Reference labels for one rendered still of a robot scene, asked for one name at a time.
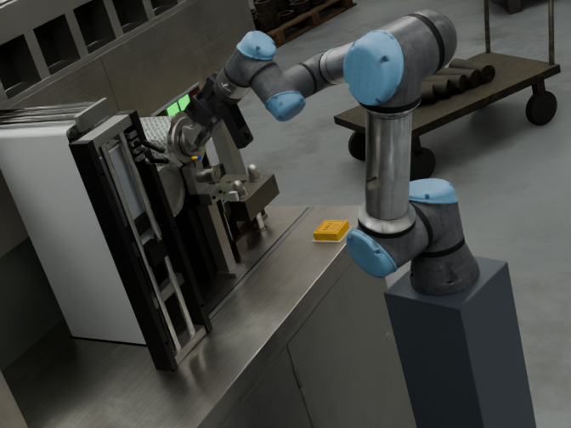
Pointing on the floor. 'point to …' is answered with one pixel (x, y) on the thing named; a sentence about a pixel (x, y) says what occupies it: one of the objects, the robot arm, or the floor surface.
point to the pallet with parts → (293, 16)
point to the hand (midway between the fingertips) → (198, 148)
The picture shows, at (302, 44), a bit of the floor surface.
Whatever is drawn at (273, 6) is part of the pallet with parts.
